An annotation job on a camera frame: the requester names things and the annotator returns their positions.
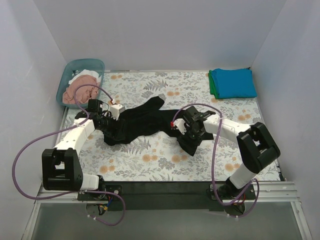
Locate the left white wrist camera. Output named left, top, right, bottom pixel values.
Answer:
left=109, top=99, right=126, bottom=121

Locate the folded blue t shirt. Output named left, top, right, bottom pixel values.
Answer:
left=210, top=68, right=257, bottom=99

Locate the aluminium frame rail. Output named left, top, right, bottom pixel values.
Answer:
left=37, top=181, right=301, bottom=203

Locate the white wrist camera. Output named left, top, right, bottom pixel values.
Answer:
left=109, top=99, right=126, bottom=121
left=170, top=118, right=187, bottom=135

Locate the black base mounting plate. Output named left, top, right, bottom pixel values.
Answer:
left=77, top=181, right=256, bottom=211

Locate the white t shirt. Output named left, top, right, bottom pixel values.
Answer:
left=68, top=69, right=102, bottom=85

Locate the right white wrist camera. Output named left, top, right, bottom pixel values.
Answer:
left=170, top=118, right=187, bottom=135

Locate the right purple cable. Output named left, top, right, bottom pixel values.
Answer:
left=172, top=102, right=260, bottom=219

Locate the purple cable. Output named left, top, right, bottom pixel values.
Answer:
left=11, top=84, right=126, bottom=227
left=172, top=102, right=260, bottom=219

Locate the pink t shirt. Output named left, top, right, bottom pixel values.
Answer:
left=62, top=74, right=101, bottom=105

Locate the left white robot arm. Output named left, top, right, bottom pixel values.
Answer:
left=42, top=99, right=125, bottom=200

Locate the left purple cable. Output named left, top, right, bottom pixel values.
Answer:
left=11, top=84, right=126, bottom=227

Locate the black t shirt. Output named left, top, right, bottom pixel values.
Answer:
left=102, top=96, right=214, bottom=156

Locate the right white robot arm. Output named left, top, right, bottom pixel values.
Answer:
left=170, top=104, right=281, bottom=199

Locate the teal plastic laundry bin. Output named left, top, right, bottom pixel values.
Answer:
left=56, top=58, right=105, bottom=109

